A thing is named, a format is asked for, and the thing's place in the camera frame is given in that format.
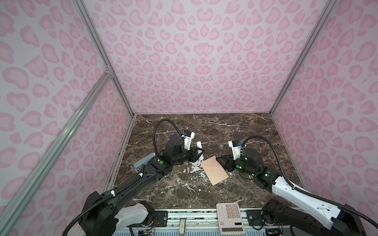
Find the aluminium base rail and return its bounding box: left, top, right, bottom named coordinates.
left=113, top=208, right=309, bottom=236

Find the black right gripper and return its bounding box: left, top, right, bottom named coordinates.
left=215, top=154, right=256, bottom=177

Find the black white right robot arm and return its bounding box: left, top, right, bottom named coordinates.
left=216, top=148, right=367, bottom=236

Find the peach pink envelope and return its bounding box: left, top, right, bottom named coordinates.
left=201, top=156, right=228, bottom=186

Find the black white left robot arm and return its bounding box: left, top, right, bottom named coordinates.
left=74, top=137, right=204, bottom=236

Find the white glue stick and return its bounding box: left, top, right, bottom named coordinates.
left=196, top=141, right=202, bottom=151

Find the white clip on rail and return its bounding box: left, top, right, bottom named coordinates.
left=179, top=219, right=186, bottom=236

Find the grey blue rectangular box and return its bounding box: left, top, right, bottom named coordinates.
left=133, top=153, right=156, bottom=172

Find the diagonal aluminium frame bar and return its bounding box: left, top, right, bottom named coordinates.
left=1, top=71, right=112, bottom=236

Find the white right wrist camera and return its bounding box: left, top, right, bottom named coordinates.
left=228, top=141, right=243, bottom=160

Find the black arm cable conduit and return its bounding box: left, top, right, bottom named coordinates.
left=241, top=135, right=378, bottom=229
left=61, top=118, right=183, bottom=236

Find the pink white calculator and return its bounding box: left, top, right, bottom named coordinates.
left=216, top=203, right=246, bottom=235

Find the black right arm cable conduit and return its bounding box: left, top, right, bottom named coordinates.
left=241, top=135, right=378, bottom=229

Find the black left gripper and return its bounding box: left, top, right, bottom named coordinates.
left=172, top=146, right=205, bottom=166

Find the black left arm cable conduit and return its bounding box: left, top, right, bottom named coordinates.
left=61, top=118, right=183, bottom=236

